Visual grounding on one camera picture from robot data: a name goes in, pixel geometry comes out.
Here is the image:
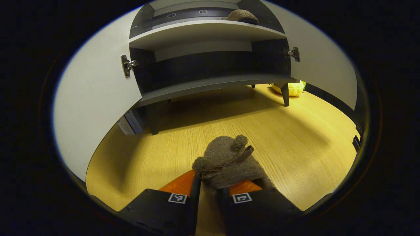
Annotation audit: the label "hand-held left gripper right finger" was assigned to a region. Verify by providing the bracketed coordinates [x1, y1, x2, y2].
[218, 180, 302, 236]

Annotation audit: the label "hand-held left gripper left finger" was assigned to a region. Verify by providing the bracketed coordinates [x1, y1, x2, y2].
[118, 170, 200, 236]

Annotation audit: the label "brown fuzzy shoe with bow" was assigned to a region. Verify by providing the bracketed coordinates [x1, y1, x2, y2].
[226, 9, 259, 25]
[192, 134, 276, 236]

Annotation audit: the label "white cabinet door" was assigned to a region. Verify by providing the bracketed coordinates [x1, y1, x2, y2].
[261, 0, 358, 110]
[53, 7, 155, 182]

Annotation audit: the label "white and grey shoe cabinet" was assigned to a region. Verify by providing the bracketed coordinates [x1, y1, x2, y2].
[129, 0, 299, 135]

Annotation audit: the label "metal door hinge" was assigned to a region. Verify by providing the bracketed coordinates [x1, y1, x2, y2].
[284, 47, 301, 62]
[120, 55, 139, 78]

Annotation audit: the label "white cabinet shelf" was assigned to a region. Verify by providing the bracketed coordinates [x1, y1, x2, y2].
[129, 20, 287, 51]

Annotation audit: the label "pale flat boxes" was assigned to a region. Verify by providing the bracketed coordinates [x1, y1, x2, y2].
[116, 109, 146, 136]

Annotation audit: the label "yellow plush toy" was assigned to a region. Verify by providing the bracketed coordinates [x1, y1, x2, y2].
[271, 80, 306, 97]

